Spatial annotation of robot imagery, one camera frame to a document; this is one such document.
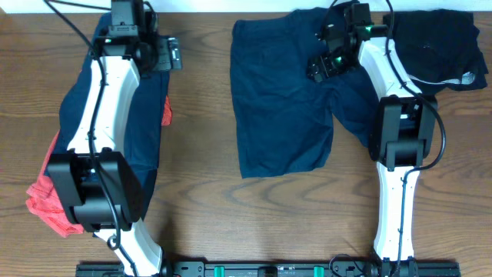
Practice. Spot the black folded clothes stack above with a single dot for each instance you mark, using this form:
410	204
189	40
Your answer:
439	49

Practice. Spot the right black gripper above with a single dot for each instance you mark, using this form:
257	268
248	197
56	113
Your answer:
324	58

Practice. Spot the red garment in pile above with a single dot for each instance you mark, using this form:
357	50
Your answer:
46	207

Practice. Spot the navy blue shorts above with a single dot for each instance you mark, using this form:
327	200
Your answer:
284	119

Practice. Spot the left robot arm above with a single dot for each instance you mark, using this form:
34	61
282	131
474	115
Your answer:
97	187

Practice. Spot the navy shorts in pile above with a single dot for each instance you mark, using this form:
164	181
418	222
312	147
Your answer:
154	86

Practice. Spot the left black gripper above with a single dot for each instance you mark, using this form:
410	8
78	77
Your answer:
164	47

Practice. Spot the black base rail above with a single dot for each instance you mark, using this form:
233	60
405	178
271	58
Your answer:
342	267

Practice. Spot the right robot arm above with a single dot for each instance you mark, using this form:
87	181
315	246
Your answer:
404	122

